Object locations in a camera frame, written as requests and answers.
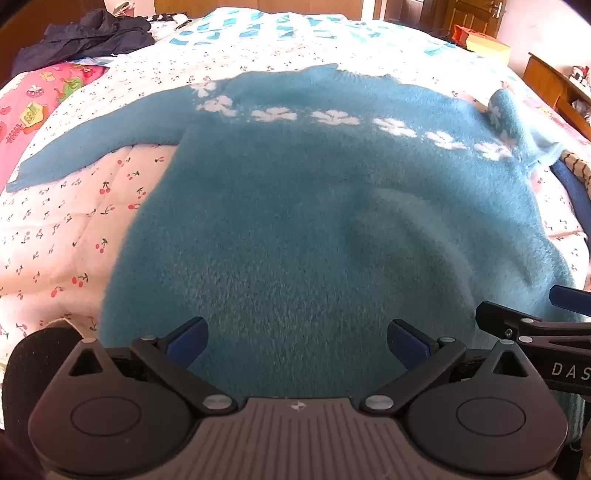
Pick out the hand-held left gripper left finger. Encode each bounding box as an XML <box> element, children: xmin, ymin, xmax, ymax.
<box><xmin>68</xmin><ymin>317</ymin><xmax>238</xmax><ymax>414</ymax></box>

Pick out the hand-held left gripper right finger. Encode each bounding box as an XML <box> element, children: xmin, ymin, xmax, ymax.
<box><xmin>360</xmin><ymin>319</ymin><xmax>529</xmax><ymax>414</ymax></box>

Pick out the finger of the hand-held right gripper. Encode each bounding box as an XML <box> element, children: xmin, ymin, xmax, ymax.
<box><xmin>475</xmin><ymin>301</ymin><xmax>591</xmax><ymax>342</ymax></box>
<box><xmin>550</xmin><ymin>285</ymin><xmax>591</xmax><ymax>311</ymax></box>

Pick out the blue sweater with white flowers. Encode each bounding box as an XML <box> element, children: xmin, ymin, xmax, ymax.
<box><xmin>7</xmin><ymin>64</ymin><xmax>591</xmax><ymax>444</ymax></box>

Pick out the blue knit garment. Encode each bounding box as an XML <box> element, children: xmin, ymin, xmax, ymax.
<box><xmin>551</xmin><ymin>159</ymin><xmax>591</xmax><ymax>219</ymax></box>

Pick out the beige striped knit sweater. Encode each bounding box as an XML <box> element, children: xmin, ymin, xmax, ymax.
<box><xmin>560</xmin><ymin>150</ymin><xmax>591</xmax><ymax>191</ymax></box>

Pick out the dark cloth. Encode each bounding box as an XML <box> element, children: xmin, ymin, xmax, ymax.
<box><xmin>7</xmin><ymin>323</ymin><xmax>81</xmax><ymax>384</ymax></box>

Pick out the cherry print white quilt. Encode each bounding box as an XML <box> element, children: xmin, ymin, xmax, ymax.
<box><xmin>0</xmin><ymin>18</ymin><xmax>591</xmax><ymax>344</ymax></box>

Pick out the wooden side cabinet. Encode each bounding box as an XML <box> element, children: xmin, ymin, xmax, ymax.
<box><xmin>524</xmin><ymin>52</ymin><xmax>591</xmax><ymax>145</ymax></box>

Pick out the yellow box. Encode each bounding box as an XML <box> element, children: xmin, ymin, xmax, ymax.
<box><xmin>466</xmin><ymin>34</ymin><xmax>512</xmax><ymax>64</ymax></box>

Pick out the pink printed cloth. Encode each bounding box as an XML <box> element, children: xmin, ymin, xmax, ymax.
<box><xmin>0</xmin><ymin>62</ymin><xmax>109</xmax><ymax>182</ymax></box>

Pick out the orange box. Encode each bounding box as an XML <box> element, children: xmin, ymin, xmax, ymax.
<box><xmin>450</xmin><ymin>25</ymin><xmax>486</xmax><ymax>48</ymax></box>

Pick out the wooden door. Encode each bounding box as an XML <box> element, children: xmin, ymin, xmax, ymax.
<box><xmin>383</xmin><ymin>0</ymin><xmax>507</xmax><ymax>38</ymax></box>

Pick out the blue diamond pattern sheet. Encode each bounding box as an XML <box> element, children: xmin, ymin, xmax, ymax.
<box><xmin>168</xmin><ymin>8</ymin><xmax>462</xmax><ymax>57</ymax></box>

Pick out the dark blue jacket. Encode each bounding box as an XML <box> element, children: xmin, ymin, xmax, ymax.
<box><xmin>11</xmin><ymin>9</ymin><xmax>156</xmax><ymax>75</ymax></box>

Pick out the wooden wardrobe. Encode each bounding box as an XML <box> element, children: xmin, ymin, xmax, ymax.
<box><xmin>154</xmin><ymin>0</ymin><xmax>377</xmax><ymax>16</ymax></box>

